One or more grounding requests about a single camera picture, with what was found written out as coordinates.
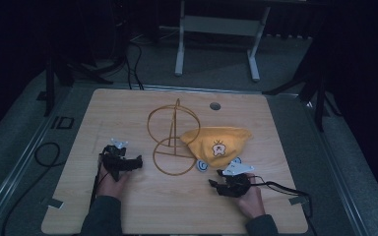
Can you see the grey table grommet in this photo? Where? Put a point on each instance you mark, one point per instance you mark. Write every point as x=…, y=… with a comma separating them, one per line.
x=215, y=106

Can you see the black floor tape marking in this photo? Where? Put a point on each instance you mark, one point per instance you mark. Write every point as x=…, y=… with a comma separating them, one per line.
x=62, y=122

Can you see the white desk frame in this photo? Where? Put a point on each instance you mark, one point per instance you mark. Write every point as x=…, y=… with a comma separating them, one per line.
x=221, y=26

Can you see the yellow hat with cartoon print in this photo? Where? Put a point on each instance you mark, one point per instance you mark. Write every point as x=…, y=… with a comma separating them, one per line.
x=216, y=141

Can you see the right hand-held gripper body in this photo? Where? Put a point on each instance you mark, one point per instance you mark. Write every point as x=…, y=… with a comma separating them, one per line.
x=238, y=180

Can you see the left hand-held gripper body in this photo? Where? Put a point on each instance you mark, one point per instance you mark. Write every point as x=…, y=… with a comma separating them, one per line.
x=114, y=158

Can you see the person's right hand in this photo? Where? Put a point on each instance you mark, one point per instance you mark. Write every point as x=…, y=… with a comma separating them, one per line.
x=252, y=200

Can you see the person's left hand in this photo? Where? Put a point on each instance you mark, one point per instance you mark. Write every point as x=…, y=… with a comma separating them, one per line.
x=111, y=187

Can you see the black metal stand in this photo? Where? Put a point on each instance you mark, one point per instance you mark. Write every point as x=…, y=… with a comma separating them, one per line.
x=50, y=78
x=318, y=95

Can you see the small blue white round tag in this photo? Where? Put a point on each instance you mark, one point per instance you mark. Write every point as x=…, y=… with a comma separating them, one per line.
x=237, y=160
x=202, y=165

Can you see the grey tape piece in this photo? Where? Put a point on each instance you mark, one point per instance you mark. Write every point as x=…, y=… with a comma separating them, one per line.
x=55, y=203
x=298, y=200

